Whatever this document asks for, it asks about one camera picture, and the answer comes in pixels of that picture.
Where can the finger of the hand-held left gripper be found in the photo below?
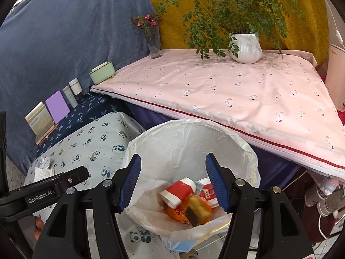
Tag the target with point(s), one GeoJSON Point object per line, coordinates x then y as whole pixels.
{"type": "Point", "coordinates": [74, 176]}

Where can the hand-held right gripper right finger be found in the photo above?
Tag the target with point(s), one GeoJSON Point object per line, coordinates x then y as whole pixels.
{"type": "Point", "coordinates": [215, 182]}

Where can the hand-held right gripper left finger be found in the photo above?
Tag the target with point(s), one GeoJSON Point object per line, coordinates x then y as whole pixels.
{"type": "Point", "coordinates": [131, 182]}

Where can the red packet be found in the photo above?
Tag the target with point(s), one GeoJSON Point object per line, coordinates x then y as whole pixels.
{"type": "Point", "coordinates": [209, 194]}

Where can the orange snack wrapper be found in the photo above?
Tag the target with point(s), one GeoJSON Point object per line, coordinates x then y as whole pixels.
{"type": "Point", "coordinates": [198, 209]}

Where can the red and white paper cup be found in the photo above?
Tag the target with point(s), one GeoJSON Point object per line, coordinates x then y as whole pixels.
{"type": "Point", "coordinates": [178, 191]}

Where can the bin with white bag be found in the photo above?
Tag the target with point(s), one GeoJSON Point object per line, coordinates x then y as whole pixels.
{"type": "Point", "coordinates": [175, 145]}

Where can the person's left hand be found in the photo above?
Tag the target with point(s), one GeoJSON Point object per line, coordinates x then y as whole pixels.
{"type": "Point", "coordinates": [39, 226]}

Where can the white tissue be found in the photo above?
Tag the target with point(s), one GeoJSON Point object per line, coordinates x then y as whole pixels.
{"type": "Point", "coordinates": [43, 174]}

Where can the crumpled white receipt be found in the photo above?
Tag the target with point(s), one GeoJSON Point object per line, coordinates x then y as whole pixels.
{"type": "Point", "coordinates": [44, 163]}

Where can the panda printed cloth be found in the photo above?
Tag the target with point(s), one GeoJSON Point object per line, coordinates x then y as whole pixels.
{"type": "Point", "coordinates": [89, 143]}

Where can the wooden stand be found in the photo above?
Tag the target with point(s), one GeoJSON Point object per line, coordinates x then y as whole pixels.
{"type": "Point", "coordinates": [47, 136]}

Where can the dark purple cloth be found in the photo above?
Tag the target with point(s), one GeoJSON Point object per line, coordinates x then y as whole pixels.
{"type": "Point", "coordinates": [275, 164]}

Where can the gold box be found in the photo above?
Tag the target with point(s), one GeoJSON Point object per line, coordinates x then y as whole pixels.
{"type": "Point", "coordinates": [39, 120]}

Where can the navy printed cloth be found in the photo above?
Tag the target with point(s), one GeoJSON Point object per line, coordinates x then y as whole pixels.
{"type": "Point", "coordinates": [86, 110]}

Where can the white bottle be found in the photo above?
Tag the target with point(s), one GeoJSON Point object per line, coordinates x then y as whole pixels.
{"type": "Point", "coordinates": [69, 97]}

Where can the pink printed sheet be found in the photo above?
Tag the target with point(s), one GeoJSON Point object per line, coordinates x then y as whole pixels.
{"type": "Point", "coordinates": [229, 99]}

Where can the white jar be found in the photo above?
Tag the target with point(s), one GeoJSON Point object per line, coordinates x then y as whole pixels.
{"type": "Point", "coordinates": [76, 87]}

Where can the light green box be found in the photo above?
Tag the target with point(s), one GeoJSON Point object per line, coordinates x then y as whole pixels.
{"type": "Point", "coordinates": [102, 74]}

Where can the clear plastic bottle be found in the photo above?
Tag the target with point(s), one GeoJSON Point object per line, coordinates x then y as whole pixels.
{"type": "Point", "coordinates": [327, 186]}

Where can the glass vase with pink flowers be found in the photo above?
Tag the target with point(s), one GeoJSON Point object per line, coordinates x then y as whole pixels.
{"type": "Point", "coordinates": [155, 48]}

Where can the potted plant in white pot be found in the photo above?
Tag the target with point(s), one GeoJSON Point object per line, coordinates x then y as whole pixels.
{"type": "Point", "coordinates": [245, 48]}

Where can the blue-grey blanket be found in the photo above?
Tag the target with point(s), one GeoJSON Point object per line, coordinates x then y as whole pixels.
{"type": "Point", "coordinates": [67, 32]}

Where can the yellow patterned cloth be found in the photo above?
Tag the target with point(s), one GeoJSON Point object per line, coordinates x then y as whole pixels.
{"type": "Point", "coordinates": [172, 37]}

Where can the white appliance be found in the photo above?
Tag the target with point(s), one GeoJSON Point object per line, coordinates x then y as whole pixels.
{"type": "Point", "coordinates": [335, 67]}

